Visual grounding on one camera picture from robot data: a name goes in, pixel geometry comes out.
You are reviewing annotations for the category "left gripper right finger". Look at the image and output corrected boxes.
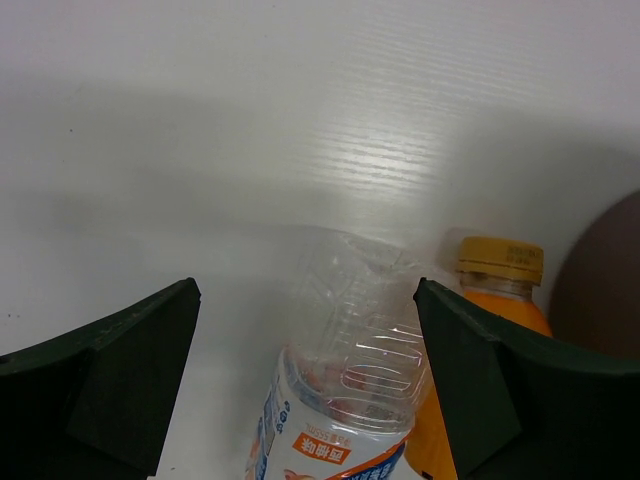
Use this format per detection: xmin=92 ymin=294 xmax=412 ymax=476
xmin=414 ymin=279 xmax=639 ymax=479

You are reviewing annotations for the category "clear bottle white blue label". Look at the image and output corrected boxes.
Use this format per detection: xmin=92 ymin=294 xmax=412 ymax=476
xmin=244 ymin=231 xmax=428 ymax=479

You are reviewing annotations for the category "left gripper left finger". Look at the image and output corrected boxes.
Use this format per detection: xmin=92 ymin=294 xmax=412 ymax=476
xmin=1 ymin=278 xmax=201 ymax=479

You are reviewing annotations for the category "orange juice bottle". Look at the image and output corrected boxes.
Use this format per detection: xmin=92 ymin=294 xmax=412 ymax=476
xmin=405 ymin=235 xmax=552 ymax=480

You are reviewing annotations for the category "brown plastic bin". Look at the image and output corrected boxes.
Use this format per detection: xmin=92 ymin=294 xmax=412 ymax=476
xmin=548 ymin=192 xmax=640 ymax=360

